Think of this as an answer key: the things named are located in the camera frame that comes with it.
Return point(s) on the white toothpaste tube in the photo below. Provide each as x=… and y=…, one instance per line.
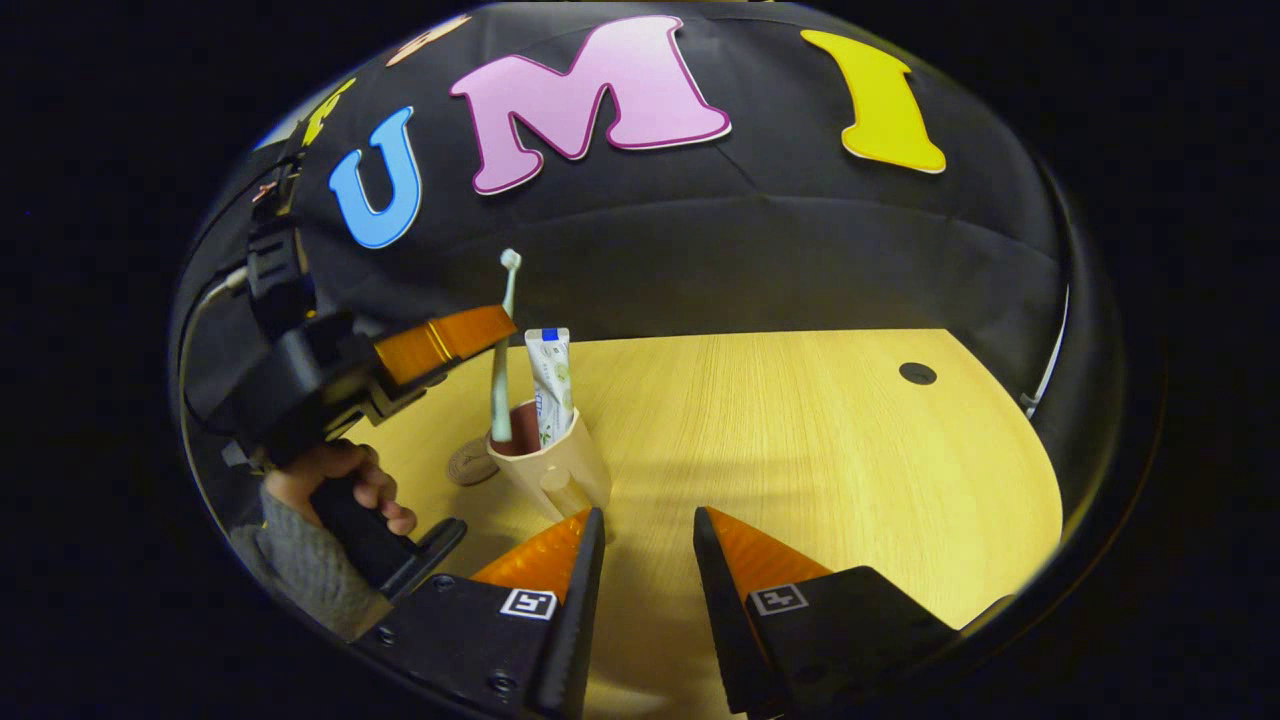
x=550, y=380

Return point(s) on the beige cup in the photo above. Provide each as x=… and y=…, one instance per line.
x=560, y=470

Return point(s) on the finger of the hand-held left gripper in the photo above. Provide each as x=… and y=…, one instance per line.
x=440, y=340

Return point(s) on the black backdrop cloth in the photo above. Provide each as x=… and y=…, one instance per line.
x=750, y=250

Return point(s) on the round brown coaster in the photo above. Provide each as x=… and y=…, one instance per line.
x=468, y=465

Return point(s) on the wooden desktop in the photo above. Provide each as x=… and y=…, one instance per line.
x=800, y=450

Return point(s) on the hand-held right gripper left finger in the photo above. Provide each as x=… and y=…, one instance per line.
x=575, y=620

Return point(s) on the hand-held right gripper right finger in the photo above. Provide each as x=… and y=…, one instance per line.
x=720, y=620

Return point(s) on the pale green toothbrush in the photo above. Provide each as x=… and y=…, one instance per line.
x=500, y=390

